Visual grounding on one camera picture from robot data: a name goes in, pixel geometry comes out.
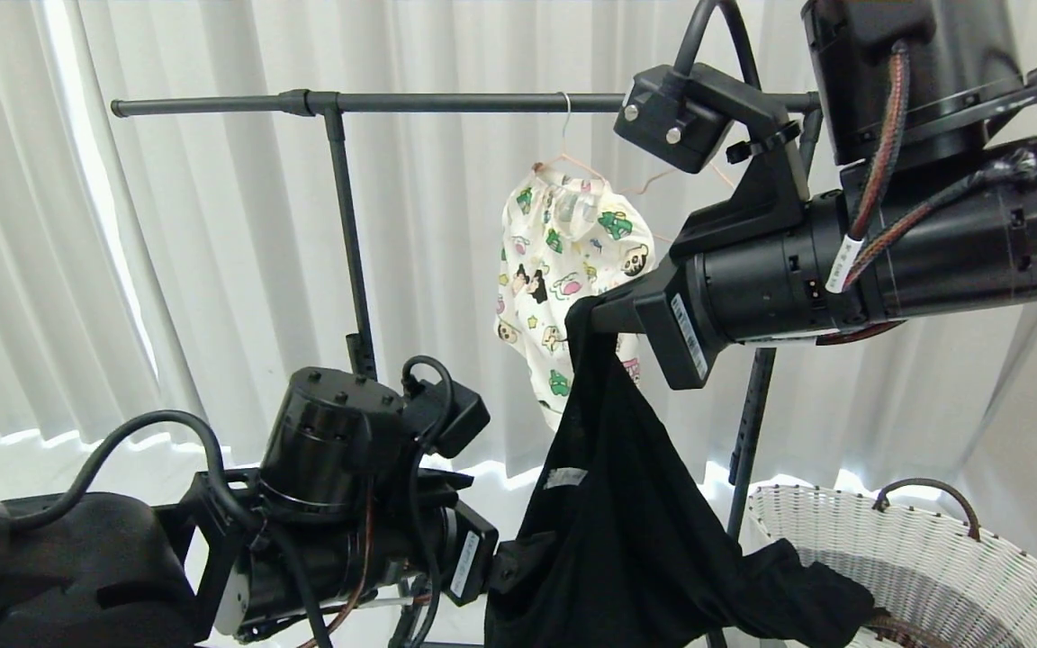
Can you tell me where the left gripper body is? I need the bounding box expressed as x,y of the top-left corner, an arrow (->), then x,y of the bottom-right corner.
211,502 -> 501,640

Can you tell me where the black garment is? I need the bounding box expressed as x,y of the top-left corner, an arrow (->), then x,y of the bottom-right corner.
482,295 -> 879,648

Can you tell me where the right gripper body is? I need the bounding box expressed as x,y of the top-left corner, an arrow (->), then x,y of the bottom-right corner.
632,139 -> 1037,391

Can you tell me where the white curtain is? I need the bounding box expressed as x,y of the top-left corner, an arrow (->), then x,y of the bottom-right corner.
0,0 -> 1037,505

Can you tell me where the black clothes rack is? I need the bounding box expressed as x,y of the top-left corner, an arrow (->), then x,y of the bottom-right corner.
111,88 -> 824,648

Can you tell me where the white laundry basket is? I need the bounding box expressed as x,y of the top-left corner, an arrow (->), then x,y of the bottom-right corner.
745,477 -> 1037,648

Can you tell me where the cream printed garment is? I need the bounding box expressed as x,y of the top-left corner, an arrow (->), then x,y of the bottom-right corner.
493,162 -> 657,435

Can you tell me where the pink clothes hanger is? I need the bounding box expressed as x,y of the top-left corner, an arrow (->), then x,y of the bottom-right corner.
618,162 -> 739,244
532,90 -> 611,185

